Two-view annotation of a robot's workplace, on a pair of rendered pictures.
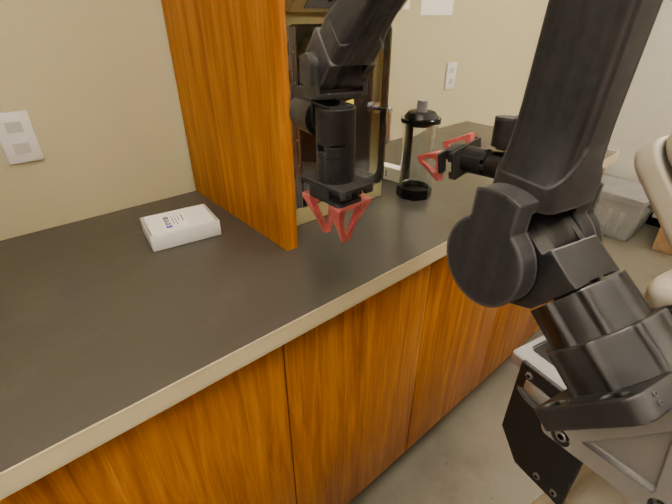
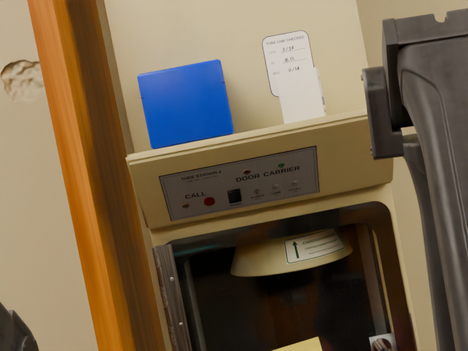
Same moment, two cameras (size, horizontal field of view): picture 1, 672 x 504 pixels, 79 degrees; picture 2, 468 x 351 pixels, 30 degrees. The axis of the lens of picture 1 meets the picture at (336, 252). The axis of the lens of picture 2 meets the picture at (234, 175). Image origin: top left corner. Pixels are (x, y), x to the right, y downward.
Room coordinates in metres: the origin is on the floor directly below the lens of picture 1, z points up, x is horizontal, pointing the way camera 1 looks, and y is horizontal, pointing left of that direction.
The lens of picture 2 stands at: (0.13, -0.71, 1.52)
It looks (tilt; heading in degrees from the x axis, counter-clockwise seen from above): 3 degrees down; 40
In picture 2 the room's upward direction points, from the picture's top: 11 degrees counter-clockwise
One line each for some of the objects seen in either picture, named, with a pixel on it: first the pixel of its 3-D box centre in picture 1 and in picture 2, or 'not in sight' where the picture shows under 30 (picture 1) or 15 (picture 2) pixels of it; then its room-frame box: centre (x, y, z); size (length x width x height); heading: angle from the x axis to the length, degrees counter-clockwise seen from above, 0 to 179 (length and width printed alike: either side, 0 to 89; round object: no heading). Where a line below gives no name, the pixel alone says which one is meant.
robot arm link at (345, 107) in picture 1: (333, 123); not in sight; (0.59, 0.00, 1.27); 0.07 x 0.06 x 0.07; 30
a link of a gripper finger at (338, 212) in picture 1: (339, 212); not in sight; (0.58, -0.01, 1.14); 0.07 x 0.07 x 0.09; 41
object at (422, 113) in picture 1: (421, 112); not in sight; (1.14, -0.23, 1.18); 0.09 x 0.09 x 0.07
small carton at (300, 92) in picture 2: not in sight; (301, 95); (1.02, -0.10, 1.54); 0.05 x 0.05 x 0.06; 31
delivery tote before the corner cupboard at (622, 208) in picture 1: (602, 203); not in sight; (2.85, -2.02, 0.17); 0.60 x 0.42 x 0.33; 39
